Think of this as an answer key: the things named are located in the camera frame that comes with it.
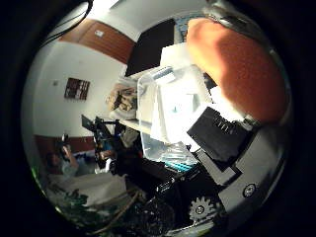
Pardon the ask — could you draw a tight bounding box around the yellow corn cob toy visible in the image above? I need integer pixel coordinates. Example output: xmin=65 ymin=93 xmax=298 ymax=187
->
xmin=186 ymin=18 xmax=287 ymax=125

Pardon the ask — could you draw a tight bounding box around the clear plastic container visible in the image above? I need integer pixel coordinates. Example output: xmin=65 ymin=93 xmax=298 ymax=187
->
xmin=136 ymin=64 xmax=215 ymax=166

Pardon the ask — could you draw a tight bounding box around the teal striped crate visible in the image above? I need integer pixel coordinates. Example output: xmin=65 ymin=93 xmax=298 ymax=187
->
xmin=164 ymin=159 xmax=196 ymax=173

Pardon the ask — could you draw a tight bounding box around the brown stuffed toy pile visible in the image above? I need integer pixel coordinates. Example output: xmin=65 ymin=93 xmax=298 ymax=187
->
xmin=107 ymin=82 xmax=138 ymax=117

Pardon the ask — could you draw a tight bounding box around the black cabinet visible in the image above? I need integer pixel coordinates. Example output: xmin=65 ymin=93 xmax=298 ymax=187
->
xmin=124 ymin=18 xmax=177 ymax=77

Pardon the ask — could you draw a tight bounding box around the blue patterned mat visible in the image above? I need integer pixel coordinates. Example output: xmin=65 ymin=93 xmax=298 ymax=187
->
xmin=174 ymin=16 xmax=191 ymax=42

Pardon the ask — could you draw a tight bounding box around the white cloth cover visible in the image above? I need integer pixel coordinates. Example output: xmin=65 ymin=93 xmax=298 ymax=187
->
xmin=48 ymin=172 xmax=129 ymax=206

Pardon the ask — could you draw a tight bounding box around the seated person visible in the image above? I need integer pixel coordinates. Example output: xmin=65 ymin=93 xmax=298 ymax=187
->
xmin=45 ymin=132 xmax=83 ymax=179

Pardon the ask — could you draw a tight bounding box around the green plant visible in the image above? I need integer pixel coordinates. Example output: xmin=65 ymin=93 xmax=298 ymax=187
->
xmin=55 ymin=189 xmax=110 ymax=228

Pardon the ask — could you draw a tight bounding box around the black tripod camera rig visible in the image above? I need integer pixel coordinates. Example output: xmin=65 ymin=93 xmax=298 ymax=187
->
xmin=81 ymin=114 xmax=126 ymax=169

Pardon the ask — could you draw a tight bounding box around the dark framed wall picture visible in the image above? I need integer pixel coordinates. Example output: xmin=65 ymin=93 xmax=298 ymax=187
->
xmin=63 ymin=77 xmax=91 ymax=101

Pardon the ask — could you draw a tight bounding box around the brown wooden wall panel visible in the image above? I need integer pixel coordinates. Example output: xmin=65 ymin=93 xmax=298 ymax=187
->
xmin=58 ymin=18 xmax=136 ymax=64

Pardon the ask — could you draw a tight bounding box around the black cable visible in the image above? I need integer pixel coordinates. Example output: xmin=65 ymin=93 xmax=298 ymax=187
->
xmin=40 ymin=0 xmax=95 ymax=47

